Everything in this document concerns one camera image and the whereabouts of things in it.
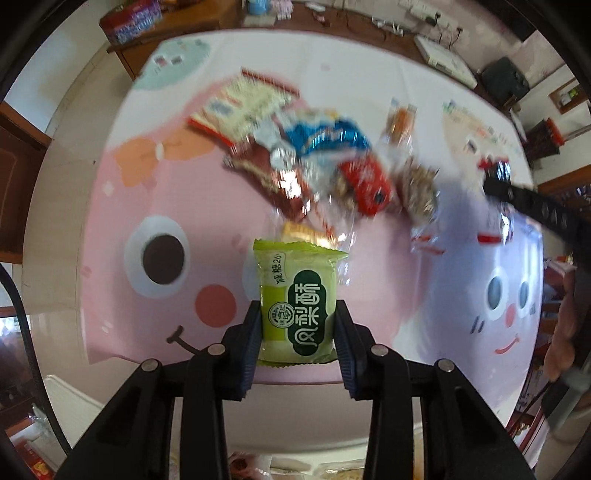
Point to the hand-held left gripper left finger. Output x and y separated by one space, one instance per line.
251 355

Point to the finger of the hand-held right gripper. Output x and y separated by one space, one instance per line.
540 207

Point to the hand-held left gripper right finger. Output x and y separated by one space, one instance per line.
345 360

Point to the green pastry packet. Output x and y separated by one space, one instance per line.
295 300

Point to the clear nut bar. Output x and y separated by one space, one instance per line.
418 194

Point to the yellow snack packet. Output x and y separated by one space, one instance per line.
300 232

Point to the orange snack clear wrapper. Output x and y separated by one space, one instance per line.
401 122

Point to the maroon foil snack packet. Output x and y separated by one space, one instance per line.
263 170

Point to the blue foil snack packet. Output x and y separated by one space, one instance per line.
323 136

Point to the cream snack bag red edges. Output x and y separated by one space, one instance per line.
244 108

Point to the person's right hand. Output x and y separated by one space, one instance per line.
563 332

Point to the red-lidded dark jar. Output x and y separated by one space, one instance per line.
545 138

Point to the black bag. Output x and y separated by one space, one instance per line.
505 78

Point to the white set-top box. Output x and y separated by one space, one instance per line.
445 60

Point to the wooden door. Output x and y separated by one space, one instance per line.
18 184

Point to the wooden TV cabinet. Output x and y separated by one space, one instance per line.
138 55

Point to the blue snow globe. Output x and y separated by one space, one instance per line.
257 5

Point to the red blue tin box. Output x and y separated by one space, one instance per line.
131 21

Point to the white wall socket strip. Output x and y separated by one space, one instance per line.
425 9

